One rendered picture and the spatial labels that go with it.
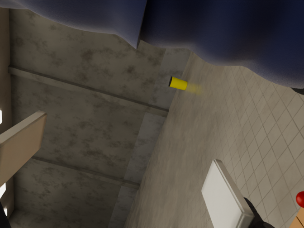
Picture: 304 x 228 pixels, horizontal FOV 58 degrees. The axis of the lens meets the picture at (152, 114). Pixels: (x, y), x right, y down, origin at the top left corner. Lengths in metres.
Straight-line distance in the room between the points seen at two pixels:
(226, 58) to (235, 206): 0.25
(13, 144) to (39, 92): 12.39
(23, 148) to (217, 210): 0.13
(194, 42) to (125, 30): 0.09
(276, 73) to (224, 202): 0.26
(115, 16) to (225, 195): 0.25
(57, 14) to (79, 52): 10.60
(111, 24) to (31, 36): 11.15
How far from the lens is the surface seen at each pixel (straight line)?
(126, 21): 0.35
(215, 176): 0.21
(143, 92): 11.18
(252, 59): 0.40
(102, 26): 0.39
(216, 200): 0.20
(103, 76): 11.15
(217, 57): 0.38
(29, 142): 0.20
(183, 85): 9.04
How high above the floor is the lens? 1.59
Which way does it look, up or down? 5 degrees down
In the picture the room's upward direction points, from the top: 74 degrees counter-clockwise
